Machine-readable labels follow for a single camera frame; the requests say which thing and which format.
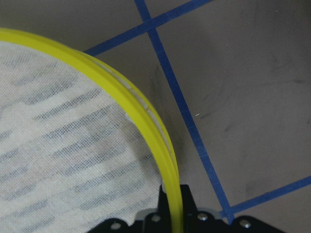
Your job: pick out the yellow steamer basket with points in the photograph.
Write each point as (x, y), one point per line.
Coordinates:
(70, 157)
(144, 116)

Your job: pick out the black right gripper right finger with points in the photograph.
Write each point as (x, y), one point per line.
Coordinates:
(189, 210)

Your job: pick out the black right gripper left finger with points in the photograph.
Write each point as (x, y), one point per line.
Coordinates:
(163, 211)

